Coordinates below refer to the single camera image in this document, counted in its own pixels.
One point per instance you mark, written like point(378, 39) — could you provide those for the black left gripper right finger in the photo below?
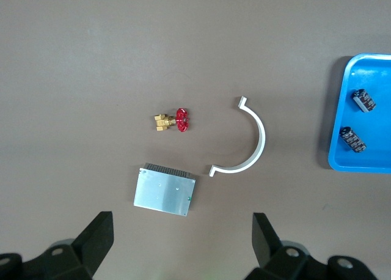
point(265, 243)

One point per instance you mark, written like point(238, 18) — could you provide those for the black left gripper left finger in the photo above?
point(91, 240)

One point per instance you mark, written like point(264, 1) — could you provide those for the dark cylindrical capacitor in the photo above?
point(352, 139)
point(364, 100)

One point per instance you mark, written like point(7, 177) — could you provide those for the silver metal power supply box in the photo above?
point(165, 191)

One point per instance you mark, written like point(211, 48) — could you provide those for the white curved pipe clamp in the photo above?
point(261, 136)

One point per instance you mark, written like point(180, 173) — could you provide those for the brass valve with red handwheel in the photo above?
point(166, 122)

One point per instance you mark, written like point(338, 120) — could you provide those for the blue plastic tray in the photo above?
point(375, 78)

